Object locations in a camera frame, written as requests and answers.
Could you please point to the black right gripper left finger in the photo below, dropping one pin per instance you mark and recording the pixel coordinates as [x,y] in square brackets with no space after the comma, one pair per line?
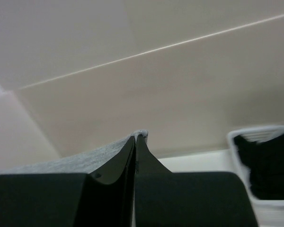
[101,198]

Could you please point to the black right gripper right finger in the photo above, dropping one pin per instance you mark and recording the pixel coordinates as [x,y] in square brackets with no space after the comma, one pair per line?
[195,199]

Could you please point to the grey tank top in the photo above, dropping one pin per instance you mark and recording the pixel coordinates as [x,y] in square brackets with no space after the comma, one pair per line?
[85,162]

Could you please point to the black tank top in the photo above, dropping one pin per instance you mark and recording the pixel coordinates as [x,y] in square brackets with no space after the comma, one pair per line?
[266,163]

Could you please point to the white plastic basket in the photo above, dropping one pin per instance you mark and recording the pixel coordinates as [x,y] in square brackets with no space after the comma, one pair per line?
[269,212]

